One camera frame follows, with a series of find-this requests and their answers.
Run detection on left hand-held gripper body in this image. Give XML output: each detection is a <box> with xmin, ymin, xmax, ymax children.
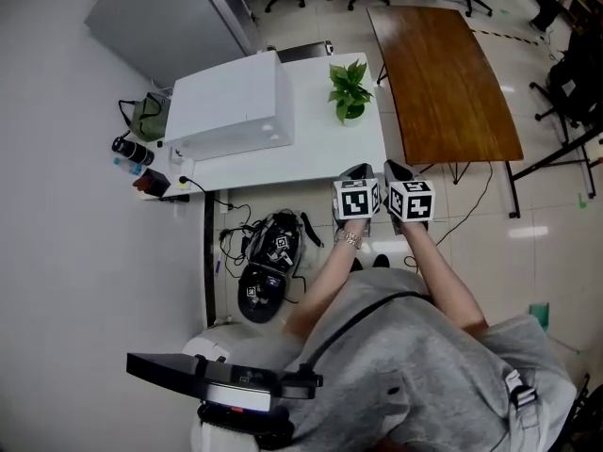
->
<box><xmin>332</xmin><ymin>162</ymin><xmax>383</xmax><ymax>238</ymax></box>

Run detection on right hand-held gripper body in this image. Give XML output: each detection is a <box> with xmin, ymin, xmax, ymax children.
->
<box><xmin>383</xmin><ymin>158</ymin><xmax>437</xmax><ymax>236</ymax></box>

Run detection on green potted plant white pot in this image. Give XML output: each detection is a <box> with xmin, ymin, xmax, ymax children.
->
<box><xmin>327</xmin><ymin>59</ymin><xmax>375</xmax><ymax>127</ymax></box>

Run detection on person's left forearm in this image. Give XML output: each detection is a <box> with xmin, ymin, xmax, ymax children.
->
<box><xmin>284</xmin><ymin>226</ymin><xmax>373</xmax><ymax>339</ymax></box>

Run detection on person's right forearm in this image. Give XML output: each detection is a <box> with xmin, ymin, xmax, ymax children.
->
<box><xmin>402</xmin><ymin>222</ymin><xmax>489</xmax><ymax>334</ymax></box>

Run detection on white table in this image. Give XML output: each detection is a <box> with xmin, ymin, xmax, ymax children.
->
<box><xmin>139</xmin><ymin>52</ymin><xmax>388</xmax><ymax>328</ymax></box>

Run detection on person's black shoes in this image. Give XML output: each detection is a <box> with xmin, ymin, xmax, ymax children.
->
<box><xmin>350</xmin><ymin>253</ymin><xmax>392</xmax><ymax>273</ymax></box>

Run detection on open black equipment case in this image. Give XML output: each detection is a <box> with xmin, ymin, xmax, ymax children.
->
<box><xmin>236</xmin><ymin>211</ymin><xmax>308</xmax><ymax>325</ymax></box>

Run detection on brown wooden table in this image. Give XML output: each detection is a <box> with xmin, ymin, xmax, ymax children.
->
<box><xmin>366</xmin><ymin>5</ymin><xmax>525</xmax><ymax>219</ymax></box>

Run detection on black flat panel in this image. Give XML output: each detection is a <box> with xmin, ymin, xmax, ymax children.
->
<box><xmin>274</xmin><ymin>40</ymin><xmax>336</xmax><ymax>64</ymax></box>

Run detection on large white box appliance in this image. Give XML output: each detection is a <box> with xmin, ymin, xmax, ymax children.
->
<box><xmin>163</xmin><ymin>50</ymin><xmax>296</xmax><ymax>162</ymax></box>

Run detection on person's grey shirt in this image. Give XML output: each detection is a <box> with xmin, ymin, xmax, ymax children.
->
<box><xmin>190</xmin><ymin>266</ymin><xmax>579</xmax><ymax>452</ymax></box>

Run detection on green flat floor object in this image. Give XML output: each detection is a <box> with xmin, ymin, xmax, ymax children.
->
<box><xmin>529</xmin><ymin>300</ymin><xmax>551</xmax><ymax>334</ymax></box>

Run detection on small black box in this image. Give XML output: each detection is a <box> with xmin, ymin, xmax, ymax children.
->
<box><xmin>132</xmin><ymin>168</ymin><xmax>172</xmax><ymax>198</ymax></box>

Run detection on black chest-mounted device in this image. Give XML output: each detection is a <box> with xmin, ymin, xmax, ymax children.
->
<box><xmin>125</xmin><ymin>351</ymin><xmax>325</xmax><ymax>414</ymax></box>

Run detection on green fabric bag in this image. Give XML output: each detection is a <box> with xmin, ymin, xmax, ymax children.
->
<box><xmin>117</xmin><ymin>91</ymin><xmax>172</xmax><ymax>143</ymax></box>

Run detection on black thermos bottle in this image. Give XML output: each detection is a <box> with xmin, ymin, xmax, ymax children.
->
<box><xmin>110</xmin><ymin>131</ymin><xmax>156</xmax><ymax>167</ymax></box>

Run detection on clear bottle blue cap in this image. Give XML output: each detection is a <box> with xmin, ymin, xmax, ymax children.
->
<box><xmin>112</xmin><ymin>156</ymin><xmax>145</xmax><ymax>176</ymax></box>

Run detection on grey metal cabinet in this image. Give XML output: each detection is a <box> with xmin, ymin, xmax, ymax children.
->
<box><xmin>83</xmin><ymin>0</ymin><xmax>261</xmax><ymax>89</ymax></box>

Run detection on metal link wrist bracelet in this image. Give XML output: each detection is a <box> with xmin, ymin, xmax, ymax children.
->
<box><xmin>334</xmin><ymin>229</ymin><xmax>365</xmax><ymax>251</ymax></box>

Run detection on thin black floor cable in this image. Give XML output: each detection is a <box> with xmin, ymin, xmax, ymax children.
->
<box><xmin>433</xmin><ymin>159</ymin><xmax>495</xmax><ymax>250</ymax></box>

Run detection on black shoulder strap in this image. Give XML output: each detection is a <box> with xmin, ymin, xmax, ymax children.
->
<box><xmin>301</xmin><ymin>290</ymin><xmax>434</xmax><ymax>377</ymax></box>

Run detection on black floor cables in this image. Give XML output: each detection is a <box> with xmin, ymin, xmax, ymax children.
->
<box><xmin>218</xmin><ymin>202</ymin><xmax>255</xmax><ymax>280</ymax></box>

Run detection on black folding table frame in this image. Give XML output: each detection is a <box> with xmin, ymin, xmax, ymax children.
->
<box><xmin>504</xmin><ymin>123</ymin><xmax>603</xmax><ymax>219</ymax></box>

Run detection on black plug with cable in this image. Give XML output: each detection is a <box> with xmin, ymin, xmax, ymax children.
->
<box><xmin>178</xmin><ymin>174</ymin><xmax>209</xmax><ymax>195</ymax></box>

